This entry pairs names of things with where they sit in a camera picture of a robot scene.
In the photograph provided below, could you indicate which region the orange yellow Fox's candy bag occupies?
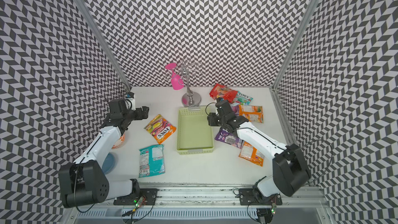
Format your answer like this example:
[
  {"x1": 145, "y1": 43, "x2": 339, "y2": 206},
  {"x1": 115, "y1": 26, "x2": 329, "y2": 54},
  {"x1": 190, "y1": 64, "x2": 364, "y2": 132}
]
[{"x1": 145, "y1": 114, "x2": 177, "y2": 145}]

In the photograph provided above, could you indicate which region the green Fox's candy bag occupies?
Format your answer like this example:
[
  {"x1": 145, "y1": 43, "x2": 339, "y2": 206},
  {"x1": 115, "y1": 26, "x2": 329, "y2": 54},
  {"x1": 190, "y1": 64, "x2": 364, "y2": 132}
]
[{"x1": 233, "y1": 91, "x2": 253, "y2": 105}]

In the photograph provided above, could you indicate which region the orange candy bag upper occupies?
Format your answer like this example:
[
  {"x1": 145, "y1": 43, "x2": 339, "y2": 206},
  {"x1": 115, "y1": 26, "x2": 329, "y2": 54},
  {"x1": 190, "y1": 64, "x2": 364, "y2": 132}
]
[{"x1": 239, "y1": 105, "x2": 264, "y2": 123}]

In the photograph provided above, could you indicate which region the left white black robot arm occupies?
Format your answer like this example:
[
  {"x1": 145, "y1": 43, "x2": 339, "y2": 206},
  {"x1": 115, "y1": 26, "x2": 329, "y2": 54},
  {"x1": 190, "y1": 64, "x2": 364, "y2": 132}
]
[{"x1": 58, "y1": 99, "x2": 149, "y2": 208}]

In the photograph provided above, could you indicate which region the red candy bag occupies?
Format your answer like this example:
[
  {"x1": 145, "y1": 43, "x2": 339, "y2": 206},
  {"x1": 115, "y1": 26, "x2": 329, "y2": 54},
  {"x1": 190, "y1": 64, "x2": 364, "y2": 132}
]
[{"x1": 209, "y1": 84, "x2": 238, "y2": 103}]

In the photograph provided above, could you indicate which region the silver metal glass rack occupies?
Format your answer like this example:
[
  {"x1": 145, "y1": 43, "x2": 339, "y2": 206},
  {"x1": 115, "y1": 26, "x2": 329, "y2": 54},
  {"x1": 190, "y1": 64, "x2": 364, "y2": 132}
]
[{"x1": 180, "y1": 61, "x2": 202, "y2": 107}]

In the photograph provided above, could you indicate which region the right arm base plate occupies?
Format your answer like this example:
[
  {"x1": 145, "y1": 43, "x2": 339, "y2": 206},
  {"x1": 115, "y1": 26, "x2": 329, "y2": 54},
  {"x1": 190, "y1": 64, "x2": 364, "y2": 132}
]
[{"x1": 234, "y1": 188, "x2": 283, "y2": 206}]

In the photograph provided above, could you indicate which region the teal candy bag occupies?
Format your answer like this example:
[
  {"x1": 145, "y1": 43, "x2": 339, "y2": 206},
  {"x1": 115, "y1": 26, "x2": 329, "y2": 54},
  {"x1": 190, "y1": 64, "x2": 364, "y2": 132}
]
[{"x1": 139, "y1": 145, "x2": 165, "y2": 178}]

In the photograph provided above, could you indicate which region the orange patterned bowl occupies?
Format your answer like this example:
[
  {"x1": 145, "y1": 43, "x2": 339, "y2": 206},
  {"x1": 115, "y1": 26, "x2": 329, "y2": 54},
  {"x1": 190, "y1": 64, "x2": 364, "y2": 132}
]
[{"x1": 112, "y1": 133, "x2": 125, "y2": 149}]

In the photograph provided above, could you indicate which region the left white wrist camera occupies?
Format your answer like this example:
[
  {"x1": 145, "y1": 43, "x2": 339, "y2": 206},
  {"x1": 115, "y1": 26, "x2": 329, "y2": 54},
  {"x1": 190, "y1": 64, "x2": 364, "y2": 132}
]
[{"x1": 125, "y1": 92, "x2": 136, "y2": 111}]

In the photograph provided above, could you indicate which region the orange candy bag lower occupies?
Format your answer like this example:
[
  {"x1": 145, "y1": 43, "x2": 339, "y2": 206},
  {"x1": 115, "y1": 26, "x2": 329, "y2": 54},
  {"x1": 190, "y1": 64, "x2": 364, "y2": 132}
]
[{"x1": 239, "y1": 142, "x2": 265, "y2": 167}]

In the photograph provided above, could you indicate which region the light green plastic basket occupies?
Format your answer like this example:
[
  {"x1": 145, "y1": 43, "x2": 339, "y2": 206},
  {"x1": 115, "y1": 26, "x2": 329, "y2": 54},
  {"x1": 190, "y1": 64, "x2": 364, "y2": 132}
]
[{"x1": 176, "y1": 106, "x2": 214, "y2": 155}]

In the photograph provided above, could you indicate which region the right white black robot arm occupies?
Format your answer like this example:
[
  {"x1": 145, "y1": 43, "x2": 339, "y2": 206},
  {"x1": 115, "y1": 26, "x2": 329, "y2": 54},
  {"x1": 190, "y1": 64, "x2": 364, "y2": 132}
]
[{"x1": 207, "y1": 98, "x2": 312, "y2": 203}]

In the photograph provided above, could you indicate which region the aluminium front rail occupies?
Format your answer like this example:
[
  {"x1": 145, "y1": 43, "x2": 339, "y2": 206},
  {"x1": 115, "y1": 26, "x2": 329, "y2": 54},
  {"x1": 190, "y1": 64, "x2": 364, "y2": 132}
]
[{"x1": 140, "y1": 183, "x2": 329, "y2": 208}]

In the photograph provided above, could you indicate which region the pink plastic wine glass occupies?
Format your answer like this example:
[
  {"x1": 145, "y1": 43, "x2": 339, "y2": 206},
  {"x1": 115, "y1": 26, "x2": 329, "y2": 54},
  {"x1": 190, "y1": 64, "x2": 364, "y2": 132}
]
[{"x1": 165, "y1": 63, "x2": 184, "y2": 90}]

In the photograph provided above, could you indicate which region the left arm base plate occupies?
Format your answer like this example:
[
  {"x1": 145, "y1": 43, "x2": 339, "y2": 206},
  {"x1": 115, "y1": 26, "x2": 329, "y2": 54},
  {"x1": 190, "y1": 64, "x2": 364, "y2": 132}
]
[{"x1": 113, "y1": 188, "x2": 158, "y2": 206}]

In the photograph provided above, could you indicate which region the purple candy bag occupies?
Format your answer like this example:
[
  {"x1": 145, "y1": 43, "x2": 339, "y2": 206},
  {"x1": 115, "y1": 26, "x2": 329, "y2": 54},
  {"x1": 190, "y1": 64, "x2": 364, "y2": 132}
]
[
  {"x1": 230, "y1": 104, "x2": 239, "y2": 116},
  {"x1": 215, "y1": 129, "x2": 244, "y2": 149}
]

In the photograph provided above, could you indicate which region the blue plate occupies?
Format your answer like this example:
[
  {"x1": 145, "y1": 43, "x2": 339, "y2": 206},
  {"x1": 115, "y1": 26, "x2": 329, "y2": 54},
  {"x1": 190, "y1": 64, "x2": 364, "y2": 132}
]
[{"x1": 102, "y1": 152, "x2": 116, "y2": 175}]

